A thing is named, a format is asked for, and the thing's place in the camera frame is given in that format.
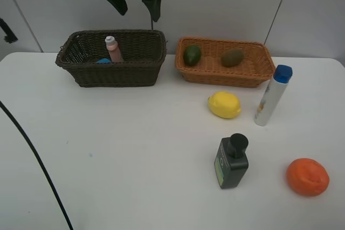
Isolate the yellow lemon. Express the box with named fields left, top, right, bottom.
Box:
left=208, top=92, right=242, bottom=119

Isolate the green avocado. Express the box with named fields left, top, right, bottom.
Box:
left=183, top=45, right=201, bottom=66

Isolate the brown kiwi fruit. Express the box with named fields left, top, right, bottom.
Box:
left=220, top=48, right=244, bottom=67

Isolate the black cable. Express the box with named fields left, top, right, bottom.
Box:
left=0, top=100, right=74, bottom=230

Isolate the dark green pump bottle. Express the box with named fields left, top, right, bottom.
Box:
left=214, top=133, right=249, bottom=189

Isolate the dark brown wicker basket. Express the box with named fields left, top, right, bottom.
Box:
left=56, top=30, right=167, bottom=88

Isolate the pink bottle white cap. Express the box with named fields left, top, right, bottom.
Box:
left=105, top=36, right=123, bottom=62

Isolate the orange fruit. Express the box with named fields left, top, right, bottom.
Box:
left=286, top=158, right=330, bottom=197

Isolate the orange wicker basket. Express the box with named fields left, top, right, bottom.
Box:
left=175, top=37, right=275, bottom=88

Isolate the white bottle blue cap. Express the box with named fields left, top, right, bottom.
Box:
left=254, top=65, right=293, bottom=127

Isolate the grey felt whiteboard eraser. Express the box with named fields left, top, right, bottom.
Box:
left=96, top=58, right=112, bottom=64

